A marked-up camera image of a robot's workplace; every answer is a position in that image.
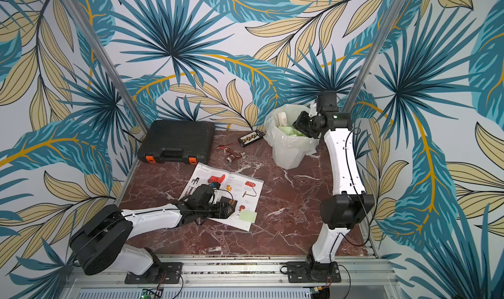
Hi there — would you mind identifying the aluminium frame post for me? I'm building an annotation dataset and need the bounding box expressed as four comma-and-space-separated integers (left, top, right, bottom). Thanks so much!
335, 0, 417, 133
62, 0, 149, 134

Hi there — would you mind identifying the white bin with bag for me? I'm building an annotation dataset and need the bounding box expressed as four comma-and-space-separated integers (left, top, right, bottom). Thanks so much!
264, 104, 320, 170

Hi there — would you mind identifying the aluminium front rail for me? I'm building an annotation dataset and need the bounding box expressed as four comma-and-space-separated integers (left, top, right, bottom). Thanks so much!
60, 256, 405, 298

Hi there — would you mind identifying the black plastic tool case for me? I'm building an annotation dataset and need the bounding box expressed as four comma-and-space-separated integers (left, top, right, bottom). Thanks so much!
136, 120, 215, 165

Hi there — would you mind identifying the left aluminium frame post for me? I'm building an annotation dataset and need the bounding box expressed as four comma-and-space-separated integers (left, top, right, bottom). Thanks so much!
62, 0, 149, 134

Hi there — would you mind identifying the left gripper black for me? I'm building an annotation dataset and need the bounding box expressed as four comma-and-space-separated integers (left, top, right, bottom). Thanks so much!
197, 201, 236, 219

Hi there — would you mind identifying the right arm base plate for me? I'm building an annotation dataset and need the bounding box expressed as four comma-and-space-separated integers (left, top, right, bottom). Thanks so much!
284, 262, 341, 284

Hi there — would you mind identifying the yellow art textbook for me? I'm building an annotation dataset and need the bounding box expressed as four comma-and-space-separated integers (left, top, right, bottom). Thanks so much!
181, 163, 264, 231

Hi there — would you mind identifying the green sticky note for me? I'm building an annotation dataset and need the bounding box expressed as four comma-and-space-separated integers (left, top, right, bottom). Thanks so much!
278, 126, 305, 137
238, 209, 257, 224

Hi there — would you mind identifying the black box of brass parts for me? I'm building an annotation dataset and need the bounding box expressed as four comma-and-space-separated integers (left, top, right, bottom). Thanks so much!
238, 130, 264, 147

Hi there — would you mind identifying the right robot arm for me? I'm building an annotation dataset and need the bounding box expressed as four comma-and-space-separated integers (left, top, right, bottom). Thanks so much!
293, 91, 375, 271

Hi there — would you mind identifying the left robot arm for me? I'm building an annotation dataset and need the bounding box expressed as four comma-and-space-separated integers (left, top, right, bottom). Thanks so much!
70, 185, 237, 283

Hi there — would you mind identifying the right aluminium frame post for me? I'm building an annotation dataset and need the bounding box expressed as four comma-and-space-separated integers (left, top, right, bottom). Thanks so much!
335, 0, 417, 133

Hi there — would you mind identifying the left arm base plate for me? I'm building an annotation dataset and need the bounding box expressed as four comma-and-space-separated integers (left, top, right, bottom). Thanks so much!
125, 262, 183, 285

